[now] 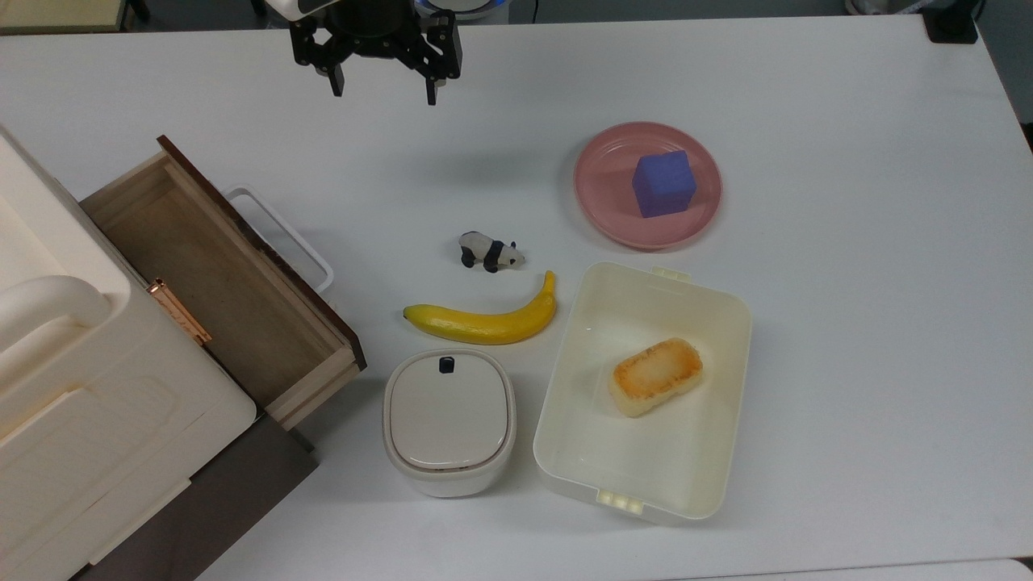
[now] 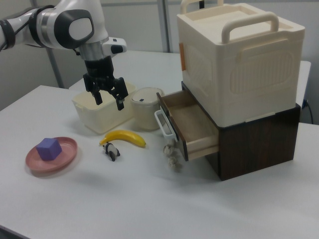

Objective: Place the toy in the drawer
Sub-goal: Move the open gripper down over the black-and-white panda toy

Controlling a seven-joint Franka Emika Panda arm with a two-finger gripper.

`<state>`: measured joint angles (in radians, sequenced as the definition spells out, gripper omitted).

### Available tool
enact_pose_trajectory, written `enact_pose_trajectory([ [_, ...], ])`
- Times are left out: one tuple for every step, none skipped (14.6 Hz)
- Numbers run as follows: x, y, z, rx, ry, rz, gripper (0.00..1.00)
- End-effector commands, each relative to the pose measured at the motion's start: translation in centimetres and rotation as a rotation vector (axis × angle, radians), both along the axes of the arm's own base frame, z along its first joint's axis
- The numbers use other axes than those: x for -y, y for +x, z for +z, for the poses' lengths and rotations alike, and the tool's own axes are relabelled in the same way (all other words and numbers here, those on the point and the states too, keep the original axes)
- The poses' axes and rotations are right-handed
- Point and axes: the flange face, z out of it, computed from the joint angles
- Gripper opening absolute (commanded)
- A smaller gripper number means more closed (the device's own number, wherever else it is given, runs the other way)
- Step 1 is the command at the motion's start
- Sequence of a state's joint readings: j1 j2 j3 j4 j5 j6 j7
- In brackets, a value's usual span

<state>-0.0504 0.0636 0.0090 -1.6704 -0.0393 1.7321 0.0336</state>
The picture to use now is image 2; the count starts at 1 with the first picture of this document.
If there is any cream plastic storage box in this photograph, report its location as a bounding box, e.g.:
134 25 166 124
176 0 307 128

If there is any cream round lidded canister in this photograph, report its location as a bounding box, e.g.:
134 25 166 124
130 87 165 131

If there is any yellow banana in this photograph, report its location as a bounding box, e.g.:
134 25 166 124
99 129 147 149

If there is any pink plate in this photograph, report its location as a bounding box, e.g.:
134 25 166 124
25 136 79 173

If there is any orange box latch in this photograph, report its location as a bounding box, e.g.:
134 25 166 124
178 42 187 72

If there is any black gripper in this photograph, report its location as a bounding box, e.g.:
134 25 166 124
83 56 129 111

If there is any dark wooden cabinet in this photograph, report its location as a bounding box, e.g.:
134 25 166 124
180 81 302 182

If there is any white drawer handle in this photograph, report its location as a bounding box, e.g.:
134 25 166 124
154 109 179 143

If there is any dark wall cable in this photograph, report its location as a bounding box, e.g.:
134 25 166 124
302 99 314 124

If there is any small panda toy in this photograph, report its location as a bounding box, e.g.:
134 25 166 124
102 142 121 163

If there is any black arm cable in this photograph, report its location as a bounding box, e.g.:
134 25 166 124
0 7 44 51

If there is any wooden drawer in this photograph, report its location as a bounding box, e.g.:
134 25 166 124
156 90 221 162

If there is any cream open plastic bin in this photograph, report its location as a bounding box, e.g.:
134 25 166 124
71 82 137 135

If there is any purple cube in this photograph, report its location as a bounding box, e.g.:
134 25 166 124
35 138 63 161

